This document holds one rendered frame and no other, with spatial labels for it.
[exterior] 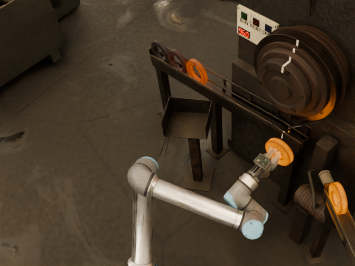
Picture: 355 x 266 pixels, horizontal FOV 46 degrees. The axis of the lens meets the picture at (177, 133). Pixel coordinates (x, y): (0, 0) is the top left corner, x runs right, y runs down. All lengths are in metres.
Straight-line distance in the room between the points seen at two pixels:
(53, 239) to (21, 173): 0.65
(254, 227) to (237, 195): 0.19
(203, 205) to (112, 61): 2.36
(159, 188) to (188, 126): 0.71
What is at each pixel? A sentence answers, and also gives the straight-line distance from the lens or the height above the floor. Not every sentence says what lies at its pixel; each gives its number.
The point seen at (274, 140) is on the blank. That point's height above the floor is 0.90.
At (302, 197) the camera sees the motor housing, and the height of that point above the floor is 0.51.
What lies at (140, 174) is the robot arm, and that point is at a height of 0.96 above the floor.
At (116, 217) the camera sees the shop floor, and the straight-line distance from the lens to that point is 2.95.
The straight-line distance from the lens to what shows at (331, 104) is 1.99.
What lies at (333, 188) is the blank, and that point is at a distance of 2.15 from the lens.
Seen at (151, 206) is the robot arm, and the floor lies 0.71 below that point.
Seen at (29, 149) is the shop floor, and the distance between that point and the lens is 3.52.
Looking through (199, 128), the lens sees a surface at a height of 0.60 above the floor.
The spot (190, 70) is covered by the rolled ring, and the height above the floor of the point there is 0.66.
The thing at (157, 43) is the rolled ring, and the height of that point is 0.73.
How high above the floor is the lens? 2.54
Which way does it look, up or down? 51 degrees down
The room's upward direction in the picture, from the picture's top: 9 degrees counter-clockwise
